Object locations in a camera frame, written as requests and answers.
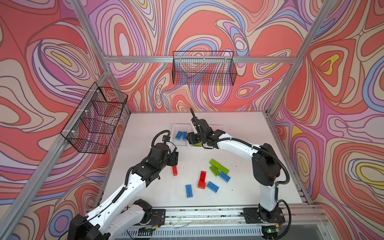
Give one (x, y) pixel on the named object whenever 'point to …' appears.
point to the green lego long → (219, 167)
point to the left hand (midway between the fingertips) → (174, 152)
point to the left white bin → (181, 127)
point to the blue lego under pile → (224, 176)
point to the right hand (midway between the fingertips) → (191, 138)
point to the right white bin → (215, 127)
